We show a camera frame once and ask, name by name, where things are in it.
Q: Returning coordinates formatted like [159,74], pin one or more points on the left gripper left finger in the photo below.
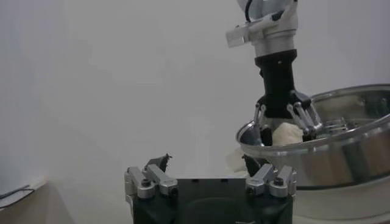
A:
[158,181]

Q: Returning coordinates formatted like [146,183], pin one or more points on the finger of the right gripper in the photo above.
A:
[307,121]
[266,137]

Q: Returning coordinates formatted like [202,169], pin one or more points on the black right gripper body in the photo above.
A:
[277,85]

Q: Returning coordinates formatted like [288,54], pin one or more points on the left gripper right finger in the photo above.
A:
[262,179]

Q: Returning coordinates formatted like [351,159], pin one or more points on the white steamed baozi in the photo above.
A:
[288,135]

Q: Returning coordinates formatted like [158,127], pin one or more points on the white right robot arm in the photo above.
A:
[274,39]

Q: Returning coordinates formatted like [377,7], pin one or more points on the stainless steel steamer basket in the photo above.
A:
[335,164]

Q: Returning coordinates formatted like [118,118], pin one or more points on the white electric cooker base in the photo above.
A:
[335,204]

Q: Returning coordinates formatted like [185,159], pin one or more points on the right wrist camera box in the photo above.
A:
[237,36]

